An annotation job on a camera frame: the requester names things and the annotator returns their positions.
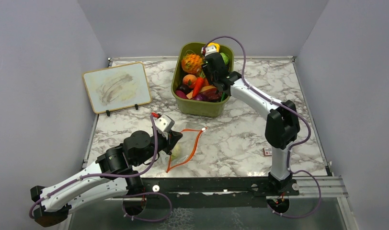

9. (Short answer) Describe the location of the small red white card box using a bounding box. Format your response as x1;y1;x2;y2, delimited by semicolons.
263;148;272;156

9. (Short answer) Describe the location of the orange carrot toy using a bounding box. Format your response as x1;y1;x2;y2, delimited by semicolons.
192;77;204;97

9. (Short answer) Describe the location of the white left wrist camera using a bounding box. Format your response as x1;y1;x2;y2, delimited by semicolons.
155;115;175;133

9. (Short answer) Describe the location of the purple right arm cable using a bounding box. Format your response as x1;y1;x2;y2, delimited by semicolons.
202;35;323;219

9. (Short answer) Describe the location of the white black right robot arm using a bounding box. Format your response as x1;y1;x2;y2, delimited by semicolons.
202;52;300;195

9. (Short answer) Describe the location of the dark plum toy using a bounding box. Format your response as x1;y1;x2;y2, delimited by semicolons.
176;84;192;94

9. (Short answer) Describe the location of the purple eggplant toy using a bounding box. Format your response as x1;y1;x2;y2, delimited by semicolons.
192;93;214;102

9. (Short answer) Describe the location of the black metal base rail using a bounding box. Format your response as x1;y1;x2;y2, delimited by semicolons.
141;177;299;208

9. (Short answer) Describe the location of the orange spiky pineapple toy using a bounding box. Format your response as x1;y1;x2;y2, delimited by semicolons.
181;54;203;75

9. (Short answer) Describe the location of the peach toy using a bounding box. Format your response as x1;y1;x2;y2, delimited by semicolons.
182;74;197;89

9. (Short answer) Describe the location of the green broccoli toy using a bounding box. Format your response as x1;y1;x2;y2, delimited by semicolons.
220;52;229;66

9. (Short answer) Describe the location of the clear zip bag orange zipper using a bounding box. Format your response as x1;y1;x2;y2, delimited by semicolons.
165;122;208;173

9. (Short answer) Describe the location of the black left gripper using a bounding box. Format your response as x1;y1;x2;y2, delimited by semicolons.
135;129;183;167

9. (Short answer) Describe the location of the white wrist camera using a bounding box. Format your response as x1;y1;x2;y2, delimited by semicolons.
202;47;217;57
155;115;175;133

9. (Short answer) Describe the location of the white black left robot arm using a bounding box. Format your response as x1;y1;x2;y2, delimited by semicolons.
29;128;183;227

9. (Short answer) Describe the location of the yellow bell pepper toy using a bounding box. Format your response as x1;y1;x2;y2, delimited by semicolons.
207;42;220;52

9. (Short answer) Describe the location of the magenta sweet potato toy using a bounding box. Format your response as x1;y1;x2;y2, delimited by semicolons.
175;90;188;100

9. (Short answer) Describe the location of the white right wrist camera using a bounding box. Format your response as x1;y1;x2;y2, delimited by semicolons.
202;47;217;57

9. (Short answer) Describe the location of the small whiteboard with wooden frame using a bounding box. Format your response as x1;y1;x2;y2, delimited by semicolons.
82;62;152;114

